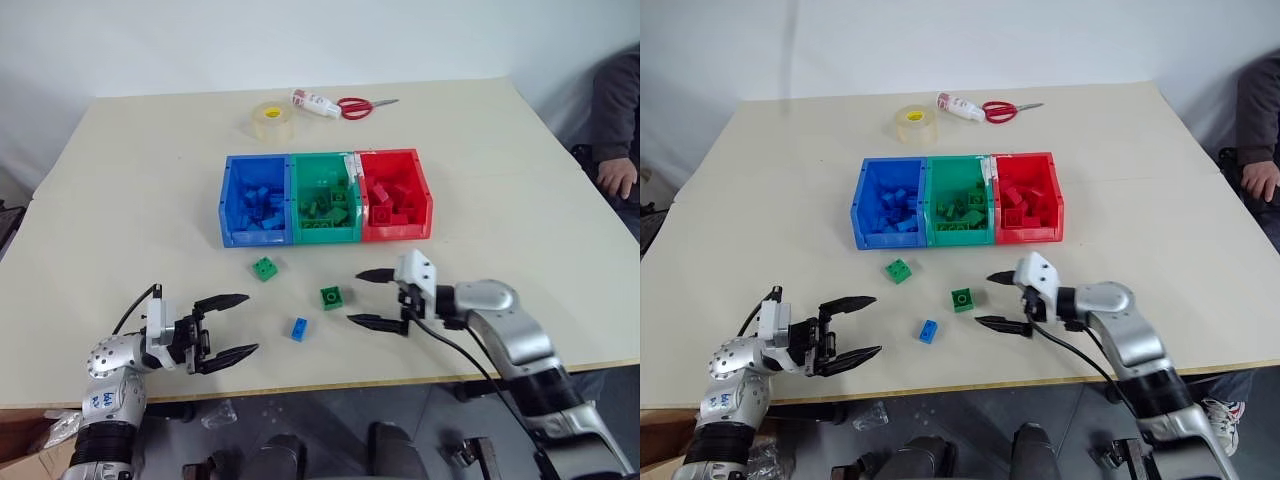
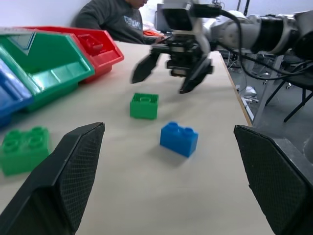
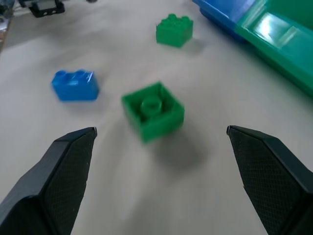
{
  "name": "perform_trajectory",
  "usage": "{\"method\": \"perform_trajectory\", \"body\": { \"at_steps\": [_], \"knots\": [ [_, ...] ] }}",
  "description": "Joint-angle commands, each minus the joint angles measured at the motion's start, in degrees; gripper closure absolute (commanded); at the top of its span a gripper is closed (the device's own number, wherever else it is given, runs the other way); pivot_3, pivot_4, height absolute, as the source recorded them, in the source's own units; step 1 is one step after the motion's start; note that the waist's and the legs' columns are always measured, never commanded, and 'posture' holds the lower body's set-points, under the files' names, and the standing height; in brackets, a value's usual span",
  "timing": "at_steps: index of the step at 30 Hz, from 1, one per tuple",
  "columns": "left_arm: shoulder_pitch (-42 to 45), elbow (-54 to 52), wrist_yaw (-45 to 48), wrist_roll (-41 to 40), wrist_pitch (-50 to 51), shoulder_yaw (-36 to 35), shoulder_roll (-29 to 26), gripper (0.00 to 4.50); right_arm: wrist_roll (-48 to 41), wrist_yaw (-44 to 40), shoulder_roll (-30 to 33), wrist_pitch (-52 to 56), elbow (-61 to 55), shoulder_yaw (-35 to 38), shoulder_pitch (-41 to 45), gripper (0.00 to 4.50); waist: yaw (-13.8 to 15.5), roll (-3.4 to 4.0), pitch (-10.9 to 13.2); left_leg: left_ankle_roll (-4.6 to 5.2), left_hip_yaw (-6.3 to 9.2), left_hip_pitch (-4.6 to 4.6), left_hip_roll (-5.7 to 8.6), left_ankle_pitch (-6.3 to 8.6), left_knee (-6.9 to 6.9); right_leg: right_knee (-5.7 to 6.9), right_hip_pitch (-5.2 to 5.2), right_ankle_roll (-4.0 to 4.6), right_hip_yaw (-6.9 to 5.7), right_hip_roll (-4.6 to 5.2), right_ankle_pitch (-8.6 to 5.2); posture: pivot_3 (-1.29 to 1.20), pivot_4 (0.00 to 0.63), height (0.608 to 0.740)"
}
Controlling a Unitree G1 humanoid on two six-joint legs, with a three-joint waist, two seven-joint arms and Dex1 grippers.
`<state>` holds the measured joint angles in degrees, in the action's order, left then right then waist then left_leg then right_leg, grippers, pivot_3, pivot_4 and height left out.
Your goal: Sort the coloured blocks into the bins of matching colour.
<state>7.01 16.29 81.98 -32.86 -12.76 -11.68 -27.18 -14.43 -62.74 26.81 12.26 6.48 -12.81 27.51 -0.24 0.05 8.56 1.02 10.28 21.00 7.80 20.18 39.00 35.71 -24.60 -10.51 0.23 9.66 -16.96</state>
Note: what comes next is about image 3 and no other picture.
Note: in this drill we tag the blue toy block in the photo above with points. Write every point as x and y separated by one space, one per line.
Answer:
74 85

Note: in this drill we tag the green plastic bin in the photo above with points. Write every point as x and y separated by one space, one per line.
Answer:
278 36

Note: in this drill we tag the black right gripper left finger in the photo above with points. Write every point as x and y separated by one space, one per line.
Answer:
49 186

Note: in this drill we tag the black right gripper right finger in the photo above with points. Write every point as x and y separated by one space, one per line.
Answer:
269 181

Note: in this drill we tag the blue plastic bin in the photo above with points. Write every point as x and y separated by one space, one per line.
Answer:
220 14

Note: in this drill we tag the green toy block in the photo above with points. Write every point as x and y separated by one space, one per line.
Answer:
174 30
154 111

